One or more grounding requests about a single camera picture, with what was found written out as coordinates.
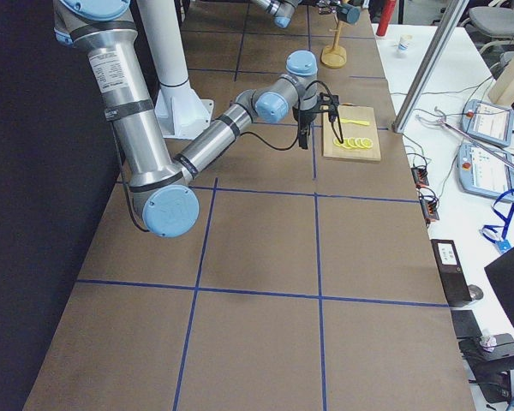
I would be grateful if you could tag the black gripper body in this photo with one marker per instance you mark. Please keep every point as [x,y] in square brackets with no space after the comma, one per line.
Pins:
[328,7]
[304,117]

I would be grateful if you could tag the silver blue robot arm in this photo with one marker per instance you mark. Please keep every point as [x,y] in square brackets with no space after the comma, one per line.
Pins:
[158,193]
[282,11]

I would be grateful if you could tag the wooden cup storage rack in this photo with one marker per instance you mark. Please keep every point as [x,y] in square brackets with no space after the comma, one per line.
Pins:
[334,56]

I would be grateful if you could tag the white paper cup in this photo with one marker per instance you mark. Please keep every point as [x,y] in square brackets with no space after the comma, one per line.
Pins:
[403,45]

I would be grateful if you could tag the bamboo cutting board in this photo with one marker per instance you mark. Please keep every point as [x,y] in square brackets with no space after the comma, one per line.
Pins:
[351,131]

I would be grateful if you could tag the red fire extinguisher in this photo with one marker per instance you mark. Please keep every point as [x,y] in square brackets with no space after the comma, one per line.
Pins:
[385,17]

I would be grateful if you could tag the orange black power strip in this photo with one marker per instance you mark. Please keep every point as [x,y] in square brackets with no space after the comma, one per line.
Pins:
[420,176]

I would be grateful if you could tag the upper teach pendant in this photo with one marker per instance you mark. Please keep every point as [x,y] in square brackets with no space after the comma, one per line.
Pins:
[488,122]

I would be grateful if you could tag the teach pendant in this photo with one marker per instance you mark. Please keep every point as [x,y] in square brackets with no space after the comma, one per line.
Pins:
[488,122]
[481,173]

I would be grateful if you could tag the lower teach pendant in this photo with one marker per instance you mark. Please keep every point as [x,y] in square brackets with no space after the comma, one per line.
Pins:
[481,173]

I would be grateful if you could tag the grey office chair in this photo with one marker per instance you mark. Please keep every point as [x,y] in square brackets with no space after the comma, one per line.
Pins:
[493,21]

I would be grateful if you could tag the black box with label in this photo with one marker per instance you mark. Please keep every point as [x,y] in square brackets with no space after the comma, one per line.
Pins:
[451,273]

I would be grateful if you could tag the aluminium frame post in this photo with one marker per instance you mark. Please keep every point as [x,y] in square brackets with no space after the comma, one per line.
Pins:
[448,22]

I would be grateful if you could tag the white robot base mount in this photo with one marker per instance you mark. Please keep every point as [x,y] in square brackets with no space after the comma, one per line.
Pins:
[181,113]

